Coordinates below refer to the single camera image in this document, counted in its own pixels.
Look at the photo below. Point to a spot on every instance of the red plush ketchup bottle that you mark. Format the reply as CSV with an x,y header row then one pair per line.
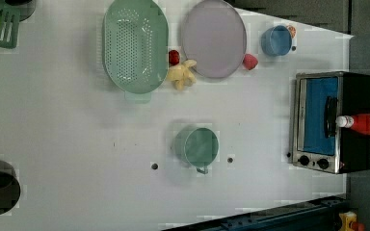
x,y
359,123

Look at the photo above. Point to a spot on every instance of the black steel toaster oven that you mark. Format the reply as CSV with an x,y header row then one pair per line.
x,y
318,143

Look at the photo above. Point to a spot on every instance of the green mug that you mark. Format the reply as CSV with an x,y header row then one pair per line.
x,y
197,147

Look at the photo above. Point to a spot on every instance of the yellow plush banana toy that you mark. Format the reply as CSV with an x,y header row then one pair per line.
x,y
180,75

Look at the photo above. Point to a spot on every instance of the red strawberry toy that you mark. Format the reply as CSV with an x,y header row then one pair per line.
x,y
174,57

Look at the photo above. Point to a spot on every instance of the lavender round plate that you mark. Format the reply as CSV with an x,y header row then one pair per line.
x,y
214,35

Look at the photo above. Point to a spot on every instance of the pink strawberry toy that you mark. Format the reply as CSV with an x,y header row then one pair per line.
x,y
250,62

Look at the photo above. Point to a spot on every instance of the green perforated colander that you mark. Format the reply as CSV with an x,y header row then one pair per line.
x,y
135,45

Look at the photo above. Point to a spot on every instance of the blue cup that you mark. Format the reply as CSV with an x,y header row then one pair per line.
x,y
276,41

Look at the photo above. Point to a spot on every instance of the orange slice toy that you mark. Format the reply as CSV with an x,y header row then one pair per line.
x,y
292,31

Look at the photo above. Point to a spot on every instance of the yellow clamp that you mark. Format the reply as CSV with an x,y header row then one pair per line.
x,y
349,222

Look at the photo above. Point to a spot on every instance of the black object left edge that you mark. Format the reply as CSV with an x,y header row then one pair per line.
x,y
26,7

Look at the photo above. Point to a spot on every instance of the blue metal frame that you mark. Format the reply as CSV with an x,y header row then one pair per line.
x,y
314,215

